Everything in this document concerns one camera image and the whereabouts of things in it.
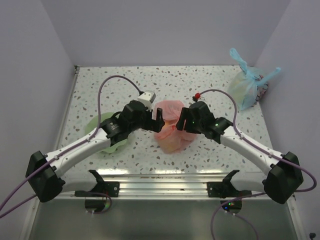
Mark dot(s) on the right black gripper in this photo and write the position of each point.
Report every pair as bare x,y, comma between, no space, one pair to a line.
186,114

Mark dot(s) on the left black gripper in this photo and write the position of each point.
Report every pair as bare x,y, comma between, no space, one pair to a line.
153,125

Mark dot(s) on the pink plastic bag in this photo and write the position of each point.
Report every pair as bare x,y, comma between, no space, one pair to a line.
169,139

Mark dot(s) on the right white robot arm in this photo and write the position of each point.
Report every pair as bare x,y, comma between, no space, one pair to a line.
279,175

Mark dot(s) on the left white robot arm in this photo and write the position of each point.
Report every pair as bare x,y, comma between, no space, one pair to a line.
46,173

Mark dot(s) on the orange fruit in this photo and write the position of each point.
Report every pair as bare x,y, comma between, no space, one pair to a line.
169,125

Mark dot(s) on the blue knotted plastic bag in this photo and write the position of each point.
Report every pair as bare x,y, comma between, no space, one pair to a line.
250,84

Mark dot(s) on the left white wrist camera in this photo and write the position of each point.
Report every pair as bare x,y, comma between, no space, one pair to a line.
147,98

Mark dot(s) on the aluminium mounting rail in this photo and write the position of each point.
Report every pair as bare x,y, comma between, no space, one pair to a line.
161,185

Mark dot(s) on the right black base bracket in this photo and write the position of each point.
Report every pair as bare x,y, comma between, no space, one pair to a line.
222,189

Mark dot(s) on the black base bracket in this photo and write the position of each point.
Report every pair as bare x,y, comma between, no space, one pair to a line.
110,188
222,189

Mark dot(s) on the left black base bracket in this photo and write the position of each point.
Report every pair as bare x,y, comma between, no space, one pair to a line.
110,188

